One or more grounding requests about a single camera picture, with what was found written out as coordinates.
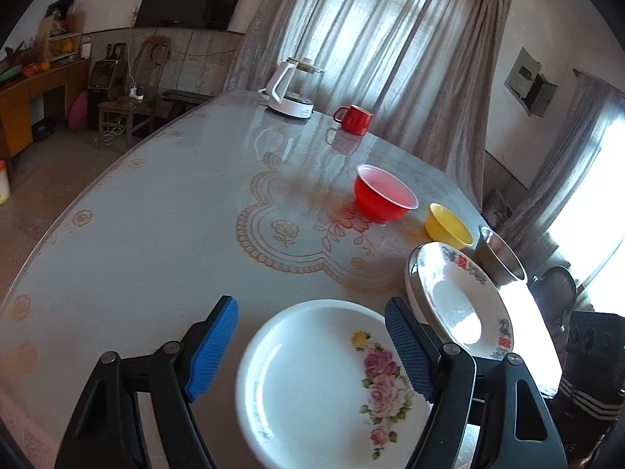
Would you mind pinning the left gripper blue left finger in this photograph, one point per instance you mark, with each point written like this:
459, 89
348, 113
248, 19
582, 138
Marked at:
206, 343

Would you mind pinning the yellow plastic bowl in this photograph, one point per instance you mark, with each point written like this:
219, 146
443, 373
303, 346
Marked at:
443, 226

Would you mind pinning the wall electrical box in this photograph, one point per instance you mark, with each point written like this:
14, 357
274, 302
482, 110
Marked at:
529, 85

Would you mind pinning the lace pattern tablecloth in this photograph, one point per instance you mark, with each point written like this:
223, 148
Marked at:
230, 199

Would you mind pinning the beige window curtain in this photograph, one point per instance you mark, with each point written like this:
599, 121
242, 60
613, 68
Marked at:
423, 68

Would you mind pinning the wooden sideboard cabinet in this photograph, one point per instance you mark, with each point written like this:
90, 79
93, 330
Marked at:
39, 87

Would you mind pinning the white rose pattern plate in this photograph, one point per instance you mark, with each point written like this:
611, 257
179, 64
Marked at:
320, 385

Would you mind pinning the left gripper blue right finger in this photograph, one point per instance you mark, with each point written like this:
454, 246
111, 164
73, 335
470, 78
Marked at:
416, 351

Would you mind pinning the red mug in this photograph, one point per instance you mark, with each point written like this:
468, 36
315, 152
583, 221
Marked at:
353, 119

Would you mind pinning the wooden chair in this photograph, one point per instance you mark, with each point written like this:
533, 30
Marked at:
133, 113

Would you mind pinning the white plate red characters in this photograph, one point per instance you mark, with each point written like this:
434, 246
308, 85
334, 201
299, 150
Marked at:
450, 293

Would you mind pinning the red plastic bowl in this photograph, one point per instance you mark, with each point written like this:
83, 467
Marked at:
380, 196

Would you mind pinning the stainless steel bowl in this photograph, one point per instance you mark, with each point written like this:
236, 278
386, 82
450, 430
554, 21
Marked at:
498, 260

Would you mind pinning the white glass electric kettle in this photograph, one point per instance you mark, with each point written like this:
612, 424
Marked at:
292, 89

